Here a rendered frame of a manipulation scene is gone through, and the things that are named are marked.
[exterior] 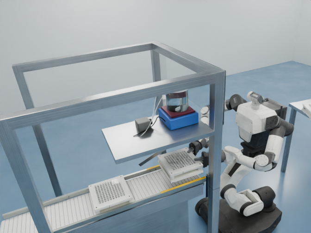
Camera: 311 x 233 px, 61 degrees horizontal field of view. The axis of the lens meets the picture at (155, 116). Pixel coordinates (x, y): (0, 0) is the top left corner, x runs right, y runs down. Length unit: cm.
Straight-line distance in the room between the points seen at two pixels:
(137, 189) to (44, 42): 359
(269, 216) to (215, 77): 159
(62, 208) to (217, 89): 125
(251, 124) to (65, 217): 140
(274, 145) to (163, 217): 92
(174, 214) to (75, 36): 372
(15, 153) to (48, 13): 376
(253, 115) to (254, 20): 476
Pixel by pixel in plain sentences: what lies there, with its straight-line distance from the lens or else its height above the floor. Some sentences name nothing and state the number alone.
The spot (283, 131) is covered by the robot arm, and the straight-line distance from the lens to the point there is 192.
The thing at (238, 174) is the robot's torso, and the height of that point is 71.
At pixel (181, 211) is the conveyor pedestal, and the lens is 209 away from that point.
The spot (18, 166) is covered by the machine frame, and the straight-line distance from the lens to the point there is 141.
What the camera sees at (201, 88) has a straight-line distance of 180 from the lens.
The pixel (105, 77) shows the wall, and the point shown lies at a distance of 524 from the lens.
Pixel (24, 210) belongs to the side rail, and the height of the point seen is 86.
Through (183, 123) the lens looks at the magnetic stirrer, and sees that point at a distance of 168.
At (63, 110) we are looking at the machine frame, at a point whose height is 162.
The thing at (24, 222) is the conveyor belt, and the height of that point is 84.
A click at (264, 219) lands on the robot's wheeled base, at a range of 268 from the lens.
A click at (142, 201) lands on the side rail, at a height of 86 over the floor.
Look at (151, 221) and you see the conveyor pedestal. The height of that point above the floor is 60.
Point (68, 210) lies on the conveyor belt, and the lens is 191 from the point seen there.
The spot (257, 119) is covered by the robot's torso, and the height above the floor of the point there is 120.
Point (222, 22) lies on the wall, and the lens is 609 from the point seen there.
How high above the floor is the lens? 212
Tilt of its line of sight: 27 degrees down
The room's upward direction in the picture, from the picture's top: 5 degrees counter-clockwise
